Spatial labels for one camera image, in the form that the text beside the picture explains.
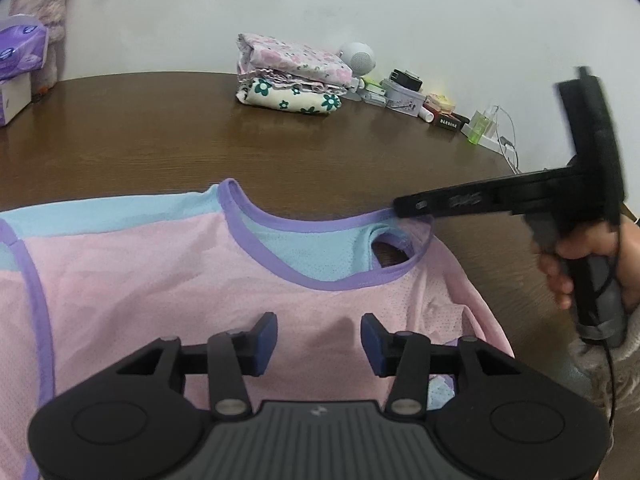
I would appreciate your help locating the white power strip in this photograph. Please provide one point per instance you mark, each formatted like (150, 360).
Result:
(497, 144)

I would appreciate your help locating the lilac textured vase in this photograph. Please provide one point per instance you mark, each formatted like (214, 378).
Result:
(45, 0)

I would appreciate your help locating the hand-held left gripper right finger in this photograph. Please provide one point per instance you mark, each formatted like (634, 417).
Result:
(371, 345)

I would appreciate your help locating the pink floral folded cloth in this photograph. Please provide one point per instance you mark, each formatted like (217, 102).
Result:
(295, 57)

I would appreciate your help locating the person's right hand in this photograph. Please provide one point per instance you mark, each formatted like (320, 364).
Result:
(555, 265)

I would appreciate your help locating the cream green-flowered folded cloth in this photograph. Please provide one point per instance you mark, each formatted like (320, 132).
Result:
(290, 97)

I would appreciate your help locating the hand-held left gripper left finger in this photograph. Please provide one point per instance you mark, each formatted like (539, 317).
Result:
(265, 345)

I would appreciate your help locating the pink and blue mesh shirt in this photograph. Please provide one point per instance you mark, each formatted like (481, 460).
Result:
(150, 270)

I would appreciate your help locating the yellow and red box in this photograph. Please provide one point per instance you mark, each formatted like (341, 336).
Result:
(440, 102)

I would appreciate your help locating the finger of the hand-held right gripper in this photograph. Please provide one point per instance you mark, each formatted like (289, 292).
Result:
(450, 204)

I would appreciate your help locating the purple tissue pack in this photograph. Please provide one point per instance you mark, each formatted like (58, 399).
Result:
(20, 47)
(12, 100)

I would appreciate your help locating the white and green small box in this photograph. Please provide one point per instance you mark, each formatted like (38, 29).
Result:
(374, 92)

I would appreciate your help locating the white robot-shaped speaker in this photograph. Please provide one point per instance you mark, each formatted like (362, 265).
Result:
(357, 55)

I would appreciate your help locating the lilac tin box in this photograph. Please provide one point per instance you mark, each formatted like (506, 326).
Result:
(402, 100)

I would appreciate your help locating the small white tube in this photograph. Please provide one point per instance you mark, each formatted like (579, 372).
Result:
(427, 115)

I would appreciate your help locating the black box with white print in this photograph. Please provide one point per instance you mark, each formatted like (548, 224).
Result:
(450, 122)

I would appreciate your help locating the small black box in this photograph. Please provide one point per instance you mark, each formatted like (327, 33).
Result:
(406, 79)

